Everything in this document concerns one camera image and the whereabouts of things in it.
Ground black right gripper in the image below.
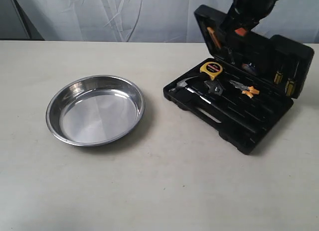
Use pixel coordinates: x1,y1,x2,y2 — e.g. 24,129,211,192
220,0,271,37

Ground black plastic tool case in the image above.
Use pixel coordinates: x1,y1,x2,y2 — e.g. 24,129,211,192
163,5,315,155

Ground orange utility knife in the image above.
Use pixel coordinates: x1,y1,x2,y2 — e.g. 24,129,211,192
207,27,222,50

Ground blue electrical tape roll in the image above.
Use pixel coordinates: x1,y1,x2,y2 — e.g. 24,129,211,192
241,63,257,75

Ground yellow tape measure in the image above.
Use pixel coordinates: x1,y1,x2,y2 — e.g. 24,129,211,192
200,62,223,81

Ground yellow black screwdriver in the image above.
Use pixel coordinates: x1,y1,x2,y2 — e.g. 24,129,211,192
285,60,300,97
274,64,284,85

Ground steel claw hammer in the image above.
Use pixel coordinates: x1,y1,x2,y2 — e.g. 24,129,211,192
168,76,257,132

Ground round stainless steel pan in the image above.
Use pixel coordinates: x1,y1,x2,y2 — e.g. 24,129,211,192
45,75,146,147

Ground white backdrop curtain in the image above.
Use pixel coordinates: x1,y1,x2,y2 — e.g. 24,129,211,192
0,0,319,44

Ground orange handled pliers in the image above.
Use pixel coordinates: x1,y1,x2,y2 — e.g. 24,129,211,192
229,80,260,98

